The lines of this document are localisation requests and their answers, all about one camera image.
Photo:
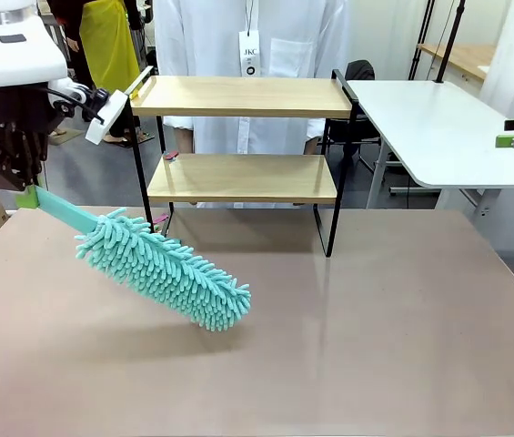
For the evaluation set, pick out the thin black stand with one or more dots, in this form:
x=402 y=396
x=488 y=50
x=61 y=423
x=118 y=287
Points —
x=420 y=41

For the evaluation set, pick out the wooden desk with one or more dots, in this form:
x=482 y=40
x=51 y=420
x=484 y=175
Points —
x=459 y=54

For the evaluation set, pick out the white name tag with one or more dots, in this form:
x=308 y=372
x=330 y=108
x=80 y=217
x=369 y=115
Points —
x=250 y=54

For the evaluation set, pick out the yellow garment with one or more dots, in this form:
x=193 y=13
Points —
x=108 y=41

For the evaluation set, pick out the black chair back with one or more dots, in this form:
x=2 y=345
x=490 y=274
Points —
x=360 y=70

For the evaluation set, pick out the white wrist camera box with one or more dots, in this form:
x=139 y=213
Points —
x=108 y=116

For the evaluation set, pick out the person in white coat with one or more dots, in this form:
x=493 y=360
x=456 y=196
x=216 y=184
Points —
x=220 y=36

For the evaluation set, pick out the teal microfibre duster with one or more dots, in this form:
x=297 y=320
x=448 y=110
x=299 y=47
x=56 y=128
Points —
x=170 y=273

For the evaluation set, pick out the two-tier wooden metal shelf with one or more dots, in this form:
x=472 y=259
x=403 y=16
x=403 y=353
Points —
x=243 y=107

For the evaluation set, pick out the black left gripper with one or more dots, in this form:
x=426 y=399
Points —
x=20 y=109

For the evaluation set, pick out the black tripod pole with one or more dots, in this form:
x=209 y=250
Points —
x=450 y=41

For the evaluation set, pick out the pink-red paper scrap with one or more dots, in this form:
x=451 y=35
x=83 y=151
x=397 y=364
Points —
x=161 y=219

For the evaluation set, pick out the white side table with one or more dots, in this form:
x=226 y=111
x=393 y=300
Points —
x=438 y=132

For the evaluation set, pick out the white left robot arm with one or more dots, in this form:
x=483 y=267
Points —
x=11 y=50

